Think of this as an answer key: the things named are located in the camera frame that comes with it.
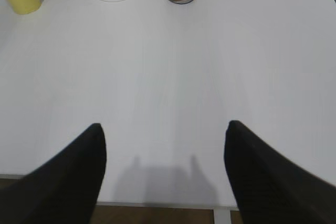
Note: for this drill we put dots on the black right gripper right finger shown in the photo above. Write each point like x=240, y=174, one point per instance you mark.
x=268, y=187

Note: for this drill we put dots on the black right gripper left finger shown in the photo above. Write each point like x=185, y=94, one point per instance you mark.
x=63, y=190

